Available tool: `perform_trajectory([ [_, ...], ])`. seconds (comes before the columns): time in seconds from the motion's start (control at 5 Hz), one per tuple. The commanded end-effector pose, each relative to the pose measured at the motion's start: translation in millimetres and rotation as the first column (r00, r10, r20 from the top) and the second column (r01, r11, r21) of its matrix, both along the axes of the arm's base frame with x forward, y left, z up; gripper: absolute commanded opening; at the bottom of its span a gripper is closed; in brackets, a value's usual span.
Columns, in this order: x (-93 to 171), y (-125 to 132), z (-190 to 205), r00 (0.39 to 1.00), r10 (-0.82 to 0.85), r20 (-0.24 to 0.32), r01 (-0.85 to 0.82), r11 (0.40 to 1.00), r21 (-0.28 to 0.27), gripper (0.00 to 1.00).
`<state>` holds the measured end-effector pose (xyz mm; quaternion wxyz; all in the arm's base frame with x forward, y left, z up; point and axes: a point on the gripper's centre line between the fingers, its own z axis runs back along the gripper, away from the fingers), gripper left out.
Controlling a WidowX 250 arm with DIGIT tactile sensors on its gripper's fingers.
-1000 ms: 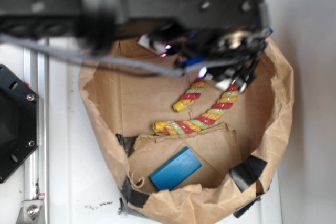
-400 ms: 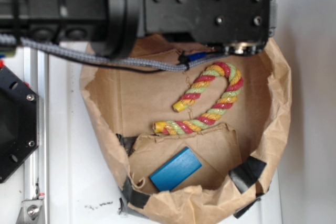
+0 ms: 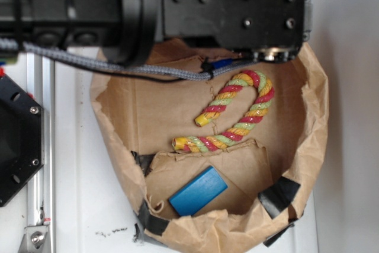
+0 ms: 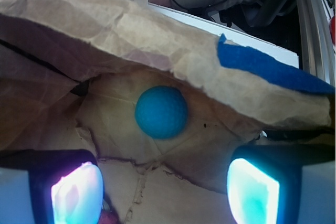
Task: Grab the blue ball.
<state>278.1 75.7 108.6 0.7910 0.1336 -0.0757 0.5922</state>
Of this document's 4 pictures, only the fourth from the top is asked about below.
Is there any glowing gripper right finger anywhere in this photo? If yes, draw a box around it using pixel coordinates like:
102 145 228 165
227 145 335 223

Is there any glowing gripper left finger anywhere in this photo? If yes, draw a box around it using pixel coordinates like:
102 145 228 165
1 150 104 223

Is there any blue dimpled ball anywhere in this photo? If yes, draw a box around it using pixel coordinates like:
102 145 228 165
134 86 188 140

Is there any brown paper bag tray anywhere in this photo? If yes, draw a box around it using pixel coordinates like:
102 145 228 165
1 0 334 223

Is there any blue tape strip top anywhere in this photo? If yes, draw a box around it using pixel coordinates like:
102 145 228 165
217 34 335 95

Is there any white plastic board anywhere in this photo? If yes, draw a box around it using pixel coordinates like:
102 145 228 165
148 3 299 68

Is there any aluminium frame rail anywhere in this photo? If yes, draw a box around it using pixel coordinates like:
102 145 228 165
296 0 335 86

